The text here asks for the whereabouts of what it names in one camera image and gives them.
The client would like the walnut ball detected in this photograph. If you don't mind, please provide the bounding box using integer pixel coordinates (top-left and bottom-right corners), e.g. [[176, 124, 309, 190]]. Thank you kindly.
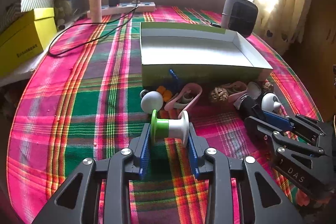
[[209, 86, 229, 103], [262, 81, 274, 93]]

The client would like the walnut ball right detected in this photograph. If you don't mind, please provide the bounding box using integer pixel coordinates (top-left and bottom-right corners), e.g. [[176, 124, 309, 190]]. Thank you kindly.
[[262, 81, 274, 93]]

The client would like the green white spool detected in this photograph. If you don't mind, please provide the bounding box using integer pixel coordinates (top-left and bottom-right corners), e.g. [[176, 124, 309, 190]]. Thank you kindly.
[[150, 110, 190, 148]]

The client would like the white ball keychain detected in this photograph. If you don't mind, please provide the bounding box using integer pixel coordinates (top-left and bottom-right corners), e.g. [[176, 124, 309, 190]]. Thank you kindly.
[[139, 89, 163, 114]]

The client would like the blue orange knitted toy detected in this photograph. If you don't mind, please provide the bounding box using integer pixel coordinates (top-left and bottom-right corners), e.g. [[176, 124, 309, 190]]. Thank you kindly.
[[156, 69, 182, 103]]

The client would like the pink clip holder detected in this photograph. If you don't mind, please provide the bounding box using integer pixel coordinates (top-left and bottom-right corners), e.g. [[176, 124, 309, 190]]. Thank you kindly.
[[164, 83, 203, 119]]

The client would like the yellow shoe box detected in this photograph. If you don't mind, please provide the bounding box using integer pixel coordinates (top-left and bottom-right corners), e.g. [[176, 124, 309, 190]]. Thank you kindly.
[[0, 7, 57, 77]]

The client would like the green white cardboard box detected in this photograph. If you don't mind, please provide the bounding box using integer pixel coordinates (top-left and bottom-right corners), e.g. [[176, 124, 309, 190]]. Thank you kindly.
[[139, 22, 273, 86]]

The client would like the pink white spoon toy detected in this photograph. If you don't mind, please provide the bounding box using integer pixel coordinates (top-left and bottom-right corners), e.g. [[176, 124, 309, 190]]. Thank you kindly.
[[222, 81, 261, 103]]

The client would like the white panda toy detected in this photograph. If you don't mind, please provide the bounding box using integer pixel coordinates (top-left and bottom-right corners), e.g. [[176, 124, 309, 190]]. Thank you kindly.
[[261, 93, 282, 113]]

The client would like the white power strip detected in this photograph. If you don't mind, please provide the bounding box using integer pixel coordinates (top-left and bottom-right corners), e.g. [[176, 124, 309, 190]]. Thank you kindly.
[[101, 2, 156, 16]]

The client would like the plaid pink green cloth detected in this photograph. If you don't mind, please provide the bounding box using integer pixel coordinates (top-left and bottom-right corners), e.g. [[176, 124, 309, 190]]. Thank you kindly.
[[6, 6, 322, 223]]

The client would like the black rectangular device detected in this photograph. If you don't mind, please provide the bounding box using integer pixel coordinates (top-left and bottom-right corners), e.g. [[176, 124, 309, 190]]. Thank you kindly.
[[234, 94, 266, 121]]

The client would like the black charger cable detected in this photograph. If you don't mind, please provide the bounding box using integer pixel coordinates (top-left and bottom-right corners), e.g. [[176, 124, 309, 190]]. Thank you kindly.
[[48, 0, 140, 58]]

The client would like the striped green white box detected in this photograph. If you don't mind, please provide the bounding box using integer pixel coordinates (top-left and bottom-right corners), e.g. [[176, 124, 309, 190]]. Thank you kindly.
[[0, 0, 55, 30]]

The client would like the small grey fan heater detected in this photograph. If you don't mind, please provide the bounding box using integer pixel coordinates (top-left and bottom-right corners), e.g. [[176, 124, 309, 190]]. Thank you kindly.
[[221, 0, 259, 38]]

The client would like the walnut ball left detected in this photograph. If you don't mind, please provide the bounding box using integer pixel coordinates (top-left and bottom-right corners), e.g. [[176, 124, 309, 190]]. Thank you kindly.
[[209, 86, 229, 103]]

